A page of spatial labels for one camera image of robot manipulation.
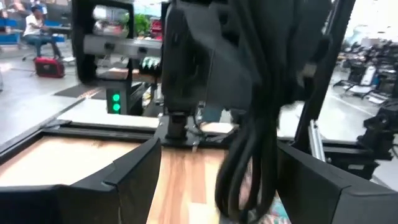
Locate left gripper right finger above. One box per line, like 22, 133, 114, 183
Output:
276, 142, 398, 224

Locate green background plant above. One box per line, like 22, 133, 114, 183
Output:
134, 14, 152, 37

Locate black stand with silver bar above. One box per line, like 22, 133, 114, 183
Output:
70, 0, 163, 85

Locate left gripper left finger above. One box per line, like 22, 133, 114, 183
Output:
0, 138, 163, 224

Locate red case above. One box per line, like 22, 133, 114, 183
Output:
33, 57, 66, 79

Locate black floor mat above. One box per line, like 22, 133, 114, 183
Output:
53, 83, 105, 101

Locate silver metal bracket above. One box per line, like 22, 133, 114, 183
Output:
308, 119, 325, 162

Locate person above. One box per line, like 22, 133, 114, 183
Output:
22, 4, 62, 60

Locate plain black USB cable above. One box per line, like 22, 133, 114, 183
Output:
214, 0, 281, 224

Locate black box with green lights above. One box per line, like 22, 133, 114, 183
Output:
105, 88, 129, 115

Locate black background machinery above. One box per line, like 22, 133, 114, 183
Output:
356, 104, 398, 162

